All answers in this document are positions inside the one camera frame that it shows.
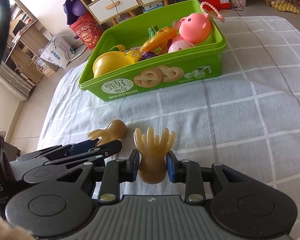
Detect pink perforated ball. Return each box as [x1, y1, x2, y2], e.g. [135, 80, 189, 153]
[168, 40, 195, 53]

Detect white grey checkered cloth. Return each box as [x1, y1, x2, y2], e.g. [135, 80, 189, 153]
[38, 16, 300, 238]

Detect purple toy grapes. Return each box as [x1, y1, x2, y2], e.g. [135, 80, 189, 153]
[138, 51, 158, 62]

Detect yellow egg tray toy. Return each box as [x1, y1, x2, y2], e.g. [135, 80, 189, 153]
[269, 0, 300, 14]

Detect red cartoon bucket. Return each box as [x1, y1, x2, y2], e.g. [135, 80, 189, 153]
[70, 12, 103, 50]

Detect toy corn cob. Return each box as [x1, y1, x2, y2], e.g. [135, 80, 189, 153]
[109, 44, 126, 52]

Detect green plastic cookie box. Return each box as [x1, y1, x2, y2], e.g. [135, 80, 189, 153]
[78, 0, 226, 101]

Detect yellow toy pot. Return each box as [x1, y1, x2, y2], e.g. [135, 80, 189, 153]
[93, 50, 141, 78]

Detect clear storage box blue lid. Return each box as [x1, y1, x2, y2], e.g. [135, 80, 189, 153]
[141, 1, 164, 13]

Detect orange toy pumpkin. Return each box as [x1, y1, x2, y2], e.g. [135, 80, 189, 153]
[140, 27, 178, 53]

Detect white paper shopping bag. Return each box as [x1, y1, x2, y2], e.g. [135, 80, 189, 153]
[39, 34, 75, 69]

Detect pink toy pig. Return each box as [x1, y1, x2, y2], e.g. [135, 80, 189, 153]
[172, 2, 225, 44]

